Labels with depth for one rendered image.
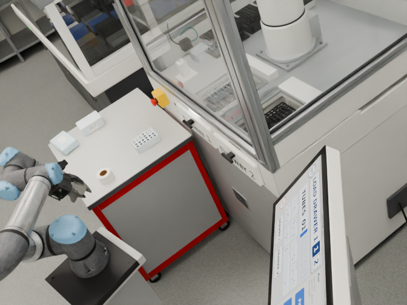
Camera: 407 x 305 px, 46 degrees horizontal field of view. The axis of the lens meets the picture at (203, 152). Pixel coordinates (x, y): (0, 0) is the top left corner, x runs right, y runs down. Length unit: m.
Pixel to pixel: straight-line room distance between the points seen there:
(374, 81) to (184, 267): 1.49
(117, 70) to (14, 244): 1.53
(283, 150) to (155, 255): 1.16
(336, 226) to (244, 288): 1.42
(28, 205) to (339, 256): 0.93
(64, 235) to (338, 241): 0.97
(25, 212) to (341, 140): 1.12
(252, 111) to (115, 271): 0.80
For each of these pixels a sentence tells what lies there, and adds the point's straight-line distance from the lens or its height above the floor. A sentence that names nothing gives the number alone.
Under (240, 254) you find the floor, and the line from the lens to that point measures 2.70.
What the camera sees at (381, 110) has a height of 0.86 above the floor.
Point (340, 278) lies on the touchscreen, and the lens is 1.15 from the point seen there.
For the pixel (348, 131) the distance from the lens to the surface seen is 1.88.
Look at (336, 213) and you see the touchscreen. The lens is 1.24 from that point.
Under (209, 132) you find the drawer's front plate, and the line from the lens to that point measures 1.99.
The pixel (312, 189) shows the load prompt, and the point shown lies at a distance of 1.35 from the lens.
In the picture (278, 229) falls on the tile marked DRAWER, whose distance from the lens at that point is 1.48.
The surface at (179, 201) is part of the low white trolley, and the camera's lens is 2.47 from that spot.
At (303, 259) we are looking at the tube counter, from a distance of 1.27.
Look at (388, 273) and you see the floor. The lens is 2.52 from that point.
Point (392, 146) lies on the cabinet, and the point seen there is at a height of 0.63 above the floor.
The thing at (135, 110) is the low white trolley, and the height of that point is 0.76.
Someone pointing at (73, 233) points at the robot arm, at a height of 1.01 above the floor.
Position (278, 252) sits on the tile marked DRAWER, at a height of 1.00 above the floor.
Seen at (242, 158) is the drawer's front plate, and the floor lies 0.92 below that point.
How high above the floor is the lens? 2.17
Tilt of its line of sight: 41 degrees down
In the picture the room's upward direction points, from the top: 24 degrees counter-clockwise
